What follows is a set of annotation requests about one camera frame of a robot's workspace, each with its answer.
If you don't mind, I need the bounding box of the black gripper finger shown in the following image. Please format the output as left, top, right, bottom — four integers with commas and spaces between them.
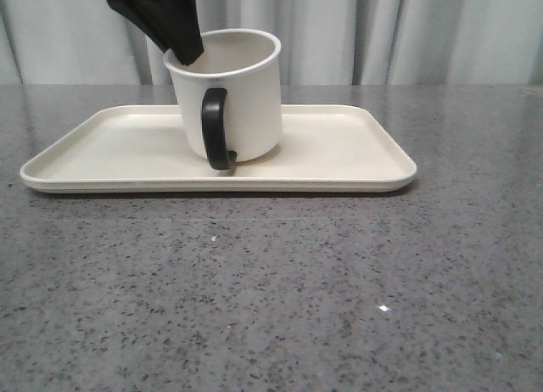
107, 0, 171, 53
101, 0, 205, 66

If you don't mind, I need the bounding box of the white smiley mug black handle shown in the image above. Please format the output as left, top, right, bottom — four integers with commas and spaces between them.
164, 28, 283, 171

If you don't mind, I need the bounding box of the grey pleated curtain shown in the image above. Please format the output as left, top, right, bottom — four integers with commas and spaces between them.
1, 0, 542, 86

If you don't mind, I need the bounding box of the cream rectangular plastic tray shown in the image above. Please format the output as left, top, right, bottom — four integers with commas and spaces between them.
20, 104, 417, 193

